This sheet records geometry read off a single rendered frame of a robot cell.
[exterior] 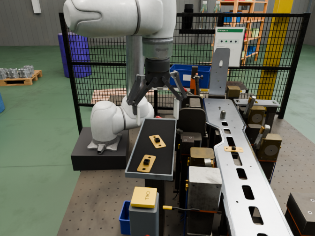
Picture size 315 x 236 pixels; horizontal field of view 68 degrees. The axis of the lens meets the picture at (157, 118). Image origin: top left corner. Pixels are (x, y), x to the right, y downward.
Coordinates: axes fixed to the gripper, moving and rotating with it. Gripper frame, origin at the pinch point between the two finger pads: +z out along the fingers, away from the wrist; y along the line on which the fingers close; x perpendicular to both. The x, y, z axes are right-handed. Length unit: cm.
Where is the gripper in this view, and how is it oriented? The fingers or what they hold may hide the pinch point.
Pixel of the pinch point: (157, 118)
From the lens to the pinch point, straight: 78.8
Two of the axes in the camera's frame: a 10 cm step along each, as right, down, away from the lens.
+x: -3.2, -4.1, 8.5
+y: 9.5, -1.4, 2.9
